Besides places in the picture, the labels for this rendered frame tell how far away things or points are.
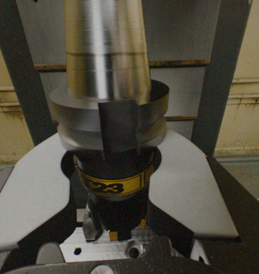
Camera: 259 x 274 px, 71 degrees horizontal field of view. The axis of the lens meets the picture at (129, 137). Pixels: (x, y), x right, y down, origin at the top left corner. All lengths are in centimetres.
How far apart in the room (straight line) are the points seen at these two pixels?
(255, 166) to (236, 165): 11
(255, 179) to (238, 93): 49
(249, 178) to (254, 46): 69
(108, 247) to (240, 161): 108
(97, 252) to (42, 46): 49
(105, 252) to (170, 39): 50
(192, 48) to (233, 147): 86
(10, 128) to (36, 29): 77
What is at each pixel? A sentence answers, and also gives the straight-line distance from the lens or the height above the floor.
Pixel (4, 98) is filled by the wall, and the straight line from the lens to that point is 115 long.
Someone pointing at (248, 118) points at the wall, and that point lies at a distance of 124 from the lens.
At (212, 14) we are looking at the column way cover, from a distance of 56.
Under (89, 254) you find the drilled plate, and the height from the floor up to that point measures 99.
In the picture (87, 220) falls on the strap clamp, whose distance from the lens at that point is 39.
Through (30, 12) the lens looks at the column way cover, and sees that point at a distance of 57.
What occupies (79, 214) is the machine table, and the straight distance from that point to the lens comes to 54.
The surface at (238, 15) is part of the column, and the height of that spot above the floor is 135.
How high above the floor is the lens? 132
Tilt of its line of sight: 30 degrees down
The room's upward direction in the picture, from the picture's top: 2 degrees counter-clockwise
